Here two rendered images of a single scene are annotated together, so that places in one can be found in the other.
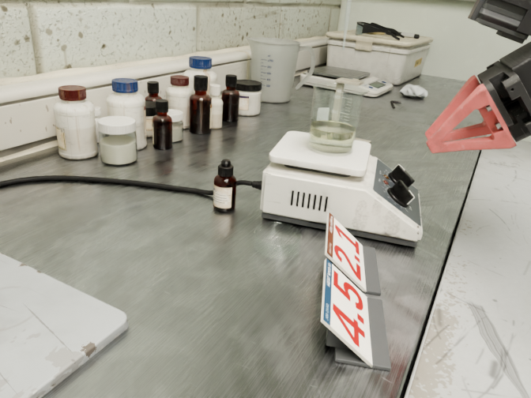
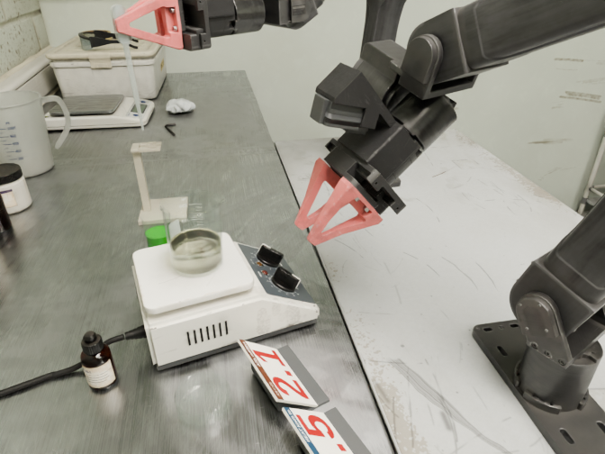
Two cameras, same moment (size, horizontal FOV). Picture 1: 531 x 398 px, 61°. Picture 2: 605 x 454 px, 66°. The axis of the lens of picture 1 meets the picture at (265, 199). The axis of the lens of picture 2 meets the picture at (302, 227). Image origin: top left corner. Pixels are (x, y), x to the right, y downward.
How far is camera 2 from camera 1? 0.21 m
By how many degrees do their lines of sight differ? 33
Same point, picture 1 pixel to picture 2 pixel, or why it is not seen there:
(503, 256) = (377, 290)
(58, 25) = not seen: outside the picture
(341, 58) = (77, 81)
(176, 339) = not seen: outside the picture
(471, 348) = (421, 411)
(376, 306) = (337, 417)
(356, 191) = (253, 304)
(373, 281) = (315, 389)
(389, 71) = (140, 86)
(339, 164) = (226, 285)
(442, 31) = not seen: hidden behind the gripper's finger
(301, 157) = (182, 294)
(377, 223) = (280, 321)
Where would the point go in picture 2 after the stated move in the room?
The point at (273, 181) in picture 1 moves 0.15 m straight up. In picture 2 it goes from (161, 333) to (135, 206)
